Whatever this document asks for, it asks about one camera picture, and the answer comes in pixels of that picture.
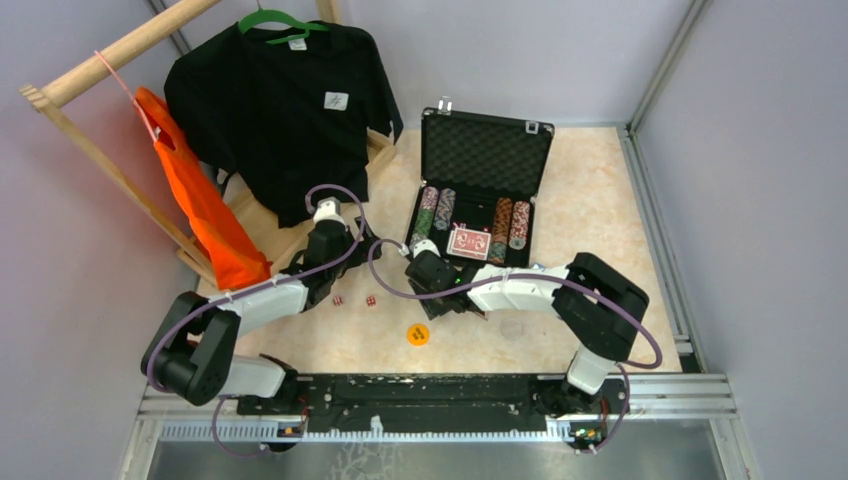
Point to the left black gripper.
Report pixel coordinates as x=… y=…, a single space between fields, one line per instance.
x=337 y=247

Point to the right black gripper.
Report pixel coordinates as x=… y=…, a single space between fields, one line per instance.
x=436 y=307

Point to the black aluminium poker case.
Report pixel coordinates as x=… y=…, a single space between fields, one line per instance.
x=483 y=158

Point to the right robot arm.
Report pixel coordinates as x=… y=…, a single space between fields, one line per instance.
x=601 y=307

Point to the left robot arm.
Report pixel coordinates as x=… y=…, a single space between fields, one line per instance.
x=192 y=354

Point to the orange round dealer button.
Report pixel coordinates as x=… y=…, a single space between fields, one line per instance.
x=418 y=335

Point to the wooden clothes rack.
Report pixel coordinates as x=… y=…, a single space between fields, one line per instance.
x=65 y=206

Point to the red playing card deck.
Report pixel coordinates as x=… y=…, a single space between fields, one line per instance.
x=471 y=244

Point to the green grey chip stack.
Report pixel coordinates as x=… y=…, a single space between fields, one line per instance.
x=425 y=214

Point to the orange black chip stack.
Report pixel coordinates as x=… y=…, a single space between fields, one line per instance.
x=500 y=231

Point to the purple blue chip stack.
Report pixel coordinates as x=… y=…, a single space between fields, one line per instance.
x=444 y=208

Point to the clear round button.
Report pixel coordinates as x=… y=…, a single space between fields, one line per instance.
x=511 y=329

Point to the red white chip stack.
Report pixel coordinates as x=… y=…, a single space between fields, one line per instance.
x=519 y=225

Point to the black t-shirt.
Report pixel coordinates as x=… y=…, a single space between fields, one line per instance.
x=285 y=110

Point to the green clothes hanger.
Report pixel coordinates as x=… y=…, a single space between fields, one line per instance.
x=261 y=16

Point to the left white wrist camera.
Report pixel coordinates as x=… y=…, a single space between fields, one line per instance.
x=328 y=210

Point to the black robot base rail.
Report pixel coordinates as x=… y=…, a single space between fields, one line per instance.
x=418 y=403

